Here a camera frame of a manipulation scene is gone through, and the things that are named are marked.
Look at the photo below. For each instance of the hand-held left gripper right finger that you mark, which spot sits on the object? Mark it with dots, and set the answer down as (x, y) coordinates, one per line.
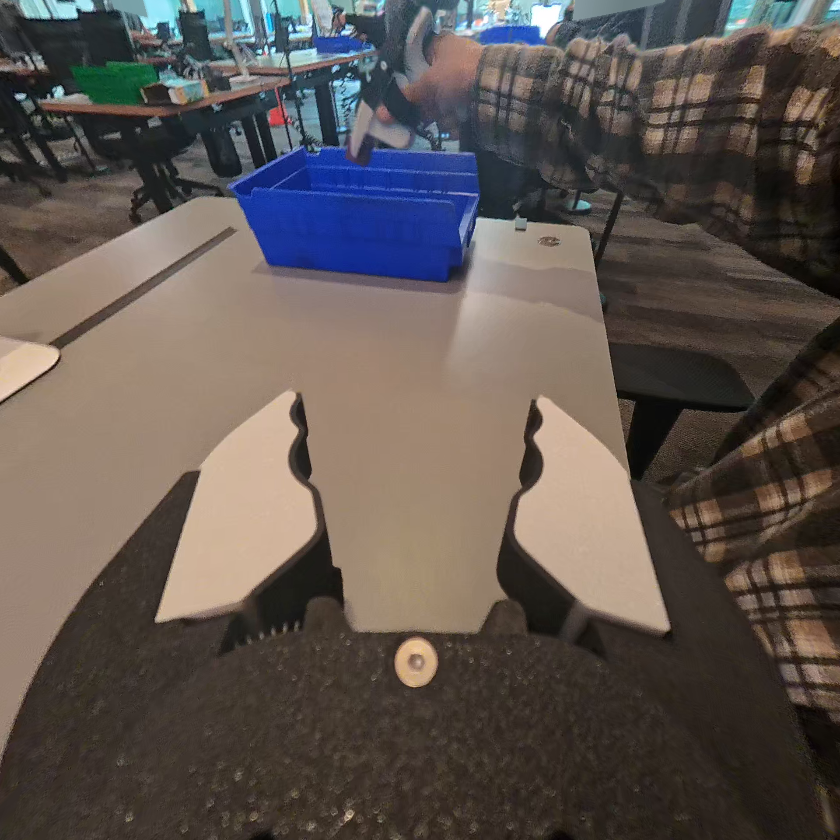
(584, 525)

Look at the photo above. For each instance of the black office chair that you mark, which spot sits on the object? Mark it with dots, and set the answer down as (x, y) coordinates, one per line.
(676, 380)
(105, 36)
(195, 33)
(164, 170)

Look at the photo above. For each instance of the person's right forearm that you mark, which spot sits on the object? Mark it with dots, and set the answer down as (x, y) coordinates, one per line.
(656, 118)

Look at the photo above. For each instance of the white tablet stand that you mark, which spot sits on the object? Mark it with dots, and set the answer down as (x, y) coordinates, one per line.
(19, 367)

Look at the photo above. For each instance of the red traffic cone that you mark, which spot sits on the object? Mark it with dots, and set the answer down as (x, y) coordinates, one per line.
(281, 119)

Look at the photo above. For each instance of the blue plastic bin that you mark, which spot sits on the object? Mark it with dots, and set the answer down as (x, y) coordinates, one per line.
(338, 44)
(367, 236)
(512, 36)

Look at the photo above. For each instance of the person's right hand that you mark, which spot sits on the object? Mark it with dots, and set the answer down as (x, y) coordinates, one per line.
(453, 79)

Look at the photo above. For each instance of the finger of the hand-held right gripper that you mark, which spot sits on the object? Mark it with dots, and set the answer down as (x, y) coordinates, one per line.
(397, 136)
(361, 128)

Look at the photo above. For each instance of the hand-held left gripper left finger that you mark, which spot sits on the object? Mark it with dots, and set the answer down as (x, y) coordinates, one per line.
(249, 518)

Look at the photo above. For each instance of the person's plaid shirt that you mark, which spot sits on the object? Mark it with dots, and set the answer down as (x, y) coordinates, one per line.
(774, 525)

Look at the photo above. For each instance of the long wooden desk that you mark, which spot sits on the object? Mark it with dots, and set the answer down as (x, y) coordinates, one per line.
(98, 107)
(295, 62)

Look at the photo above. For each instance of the small cardboard box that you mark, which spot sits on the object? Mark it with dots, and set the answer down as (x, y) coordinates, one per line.
(177, 92)

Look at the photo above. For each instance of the stack of green bins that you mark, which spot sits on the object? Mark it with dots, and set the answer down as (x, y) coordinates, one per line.
(111, 82)

